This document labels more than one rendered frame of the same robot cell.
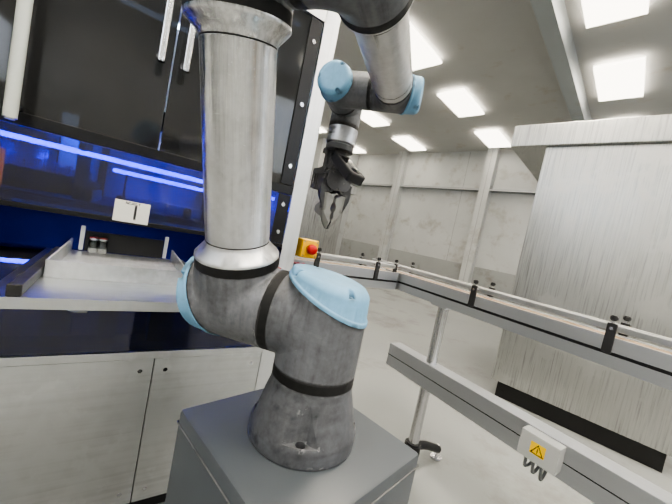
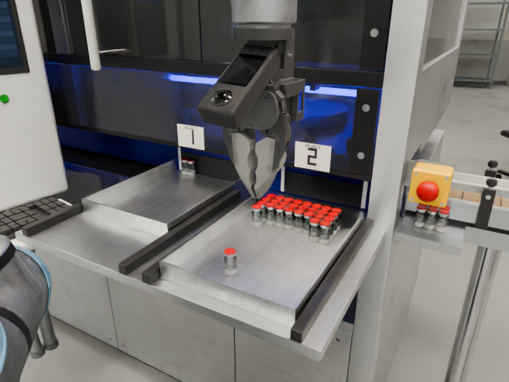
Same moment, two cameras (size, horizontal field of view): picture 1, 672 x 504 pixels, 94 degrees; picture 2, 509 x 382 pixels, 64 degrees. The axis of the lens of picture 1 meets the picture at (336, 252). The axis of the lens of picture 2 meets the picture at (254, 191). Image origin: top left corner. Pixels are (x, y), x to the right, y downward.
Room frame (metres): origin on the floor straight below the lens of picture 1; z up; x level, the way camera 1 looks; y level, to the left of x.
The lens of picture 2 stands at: (0.58, -0.41, 1.30)
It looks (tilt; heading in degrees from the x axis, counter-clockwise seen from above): 23 degrees down; 64
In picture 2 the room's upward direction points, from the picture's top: straight up
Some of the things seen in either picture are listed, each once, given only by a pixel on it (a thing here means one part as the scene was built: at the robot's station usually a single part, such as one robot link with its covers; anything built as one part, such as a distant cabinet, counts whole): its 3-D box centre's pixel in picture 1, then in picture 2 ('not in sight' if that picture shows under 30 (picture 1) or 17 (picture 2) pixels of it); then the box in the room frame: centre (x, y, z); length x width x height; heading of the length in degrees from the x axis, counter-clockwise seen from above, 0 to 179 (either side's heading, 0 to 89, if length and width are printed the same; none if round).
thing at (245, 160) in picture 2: (321, 209); (253, 159); (0.81, 0.06, 1.13); 0.06 x 0.03 x 0.09; 34
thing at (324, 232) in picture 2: not in sight; (324, 232); (1.03, 0.18, 0.90); 0.02 x 0.02 x 0.05
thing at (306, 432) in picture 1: (308, 397); not in sight; (0.43, 0.00, 0.84); 0.15 x 0.15 x 0.10
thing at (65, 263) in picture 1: (124, 260); (172, 191); (0.82, 0.54, 0.90); 0.34 x 0.26 x 0.04; 34
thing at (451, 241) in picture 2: not in sight; (431, 230); (1.29, 0.13, 0.87); 0.14 x 0.13 x 0.02; 34
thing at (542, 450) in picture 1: (540, 449); not in sight; (1.03, -0.81, 0.50); 0.12 x 0.05 x 0.09; 34
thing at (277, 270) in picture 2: not in sight; (270, 245); (0.91, 0.19, 0.90); 0.34 x 0.26 x 0.04; 34
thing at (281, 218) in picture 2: not in sight; (293, 219); (1.00, 0.25, 0.90); 0.18 x 0.02 x 0.05; 124
